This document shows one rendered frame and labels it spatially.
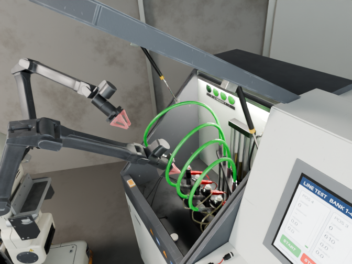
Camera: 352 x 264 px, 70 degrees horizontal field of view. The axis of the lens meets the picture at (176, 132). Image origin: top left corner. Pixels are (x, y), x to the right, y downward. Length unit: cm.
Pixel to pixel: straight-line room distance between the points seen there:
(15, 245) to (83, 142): 80
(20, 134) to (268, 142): 76
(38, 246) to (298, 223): 123
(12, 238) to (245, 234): 110
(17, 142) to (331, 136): 88
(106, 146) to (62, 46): 179
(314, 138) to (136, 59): 208
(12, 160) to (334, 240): 97
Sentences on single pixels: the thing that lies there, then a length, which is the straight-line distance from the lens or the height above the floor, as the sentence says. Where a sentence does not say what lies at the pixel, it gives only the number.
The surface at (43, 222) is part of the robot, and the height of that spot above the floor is 80.
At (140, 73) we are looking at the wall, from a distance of 264.
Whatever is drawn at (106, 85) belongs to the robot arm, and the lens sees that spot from 119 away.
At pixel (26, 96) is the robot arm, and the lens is 150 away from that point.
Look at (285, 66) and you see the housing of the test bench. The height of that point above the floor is 150.
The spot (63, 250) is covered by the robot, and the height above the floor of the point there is 28.
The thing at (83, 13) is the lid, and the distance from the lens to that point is 47.
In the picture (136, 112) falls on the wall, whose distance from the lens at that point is 281.
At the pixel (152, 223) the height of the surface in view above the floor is 95.
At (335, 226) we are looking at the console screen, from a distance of 80.
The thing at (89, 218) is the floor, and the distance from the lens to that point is 266.
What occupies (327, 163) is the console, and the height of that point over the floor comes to 148.
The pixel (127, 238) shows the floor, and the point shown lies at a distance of 240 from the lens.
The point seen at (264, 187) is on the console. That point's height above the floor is 129.
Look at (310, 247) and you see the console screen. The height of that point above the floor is 123.
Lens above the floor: 192
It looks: 33 degrees down
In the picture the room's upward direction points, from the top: 5 degrees counter-clockwise
